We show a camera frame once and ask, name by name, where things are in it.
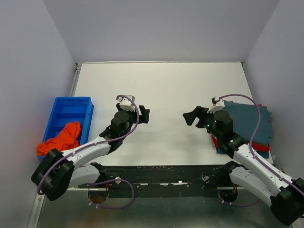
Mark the black mounting base rail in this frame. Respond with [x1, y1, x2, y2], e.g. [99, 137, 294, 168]
[79, 162, 236, 198]

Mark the folded red t shirt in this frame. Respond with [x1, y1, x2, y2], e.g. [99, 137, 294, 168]
[211, 136, 270, 152]

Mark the aluminium frame rail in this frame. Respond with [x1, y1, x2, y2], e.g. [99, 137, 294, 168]
[27, 63, 82, 228]

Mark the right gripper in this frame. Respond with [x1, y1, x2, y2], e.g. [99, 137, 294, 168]
[183, 105, 221, 140]

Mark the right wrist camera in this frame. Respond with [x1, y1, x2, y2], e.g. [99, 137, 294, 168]
[207, 96, 225, 114]

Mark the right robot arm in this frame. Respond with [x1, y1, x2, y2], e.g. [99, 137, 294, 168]
[182, 106, 304, 226]

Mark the orange t shirt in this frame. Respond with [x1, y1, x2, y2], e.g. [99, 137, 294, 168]
[36, 121, 81, 156]

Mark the blue plastic bin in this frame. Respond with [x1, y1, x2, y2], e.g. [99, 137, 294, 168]
[42, 97, 94, 145]

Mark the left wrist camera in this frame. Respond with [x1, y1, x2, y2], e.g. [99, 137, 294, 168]
[118, 95, 136, 112]

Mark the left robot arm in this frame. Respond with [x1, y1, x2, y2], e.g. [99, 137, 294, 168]
[31, 104, 150, 201]

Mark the folded teal t shirt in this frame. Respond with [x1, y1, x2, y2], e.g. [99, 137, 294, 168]
[223, 101, 272, 146]

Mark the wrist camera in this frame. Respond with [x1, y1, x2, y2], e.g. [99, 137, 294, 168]
[118, 95, 136, 112]
[207, 96, 225, 114]

